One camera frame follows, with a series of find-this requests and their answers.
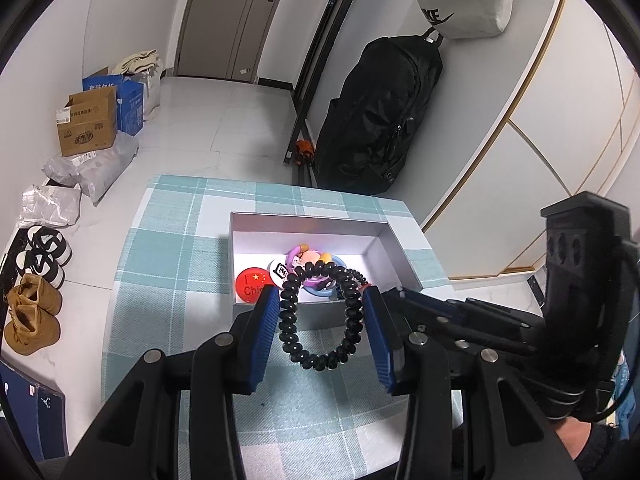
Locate grey room door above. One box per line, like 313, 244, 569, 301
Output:
174, 0, 280, 84

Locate grey plastic parcel bag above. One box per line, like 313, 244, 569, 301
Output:
42, 132, 139, 206

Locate red china flag badge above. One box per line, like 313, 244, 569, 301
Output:
234, 266, 273, 304

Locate white round badge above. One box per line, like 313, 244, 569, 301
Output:
267, 258, 288, 283

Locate black metal rack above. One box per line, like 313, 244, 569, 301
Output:
283, 0, 355, 186

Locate black white sneakers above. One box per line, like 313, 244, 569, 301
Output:
3, 226, 73, 289

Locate black hanging garment bag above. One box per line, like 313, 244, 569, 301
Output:
314, 27, 442, 195

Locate purple ring cartoon charm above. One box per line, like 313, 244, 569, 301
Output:
284, 244, 352, 302

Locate silver plastic parcel bag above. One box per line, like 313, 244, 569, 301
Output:
17, 185, 81, 229

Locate black spiral hair tie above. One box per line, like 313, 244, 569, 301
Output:
278, 260, 367, 372

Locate blue cardboard box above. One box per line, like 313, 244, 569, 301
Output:
82, 75, 144, 136

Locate beige canvas tote bag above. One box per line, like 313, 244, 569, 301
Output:
110, 49, 165, 122

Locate brown cardboard box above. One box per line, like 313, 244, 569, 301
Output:
56, 86, 117, 157

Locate grey cardboard storage box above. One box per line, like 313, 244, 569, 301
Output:
229, 212, 421, 314

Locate brown suede boots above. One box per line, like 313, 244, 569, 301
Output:
4, 273, 62, 356

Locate dark blue paper bag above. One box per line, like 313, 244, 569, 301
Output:
1, 361, 68, 462

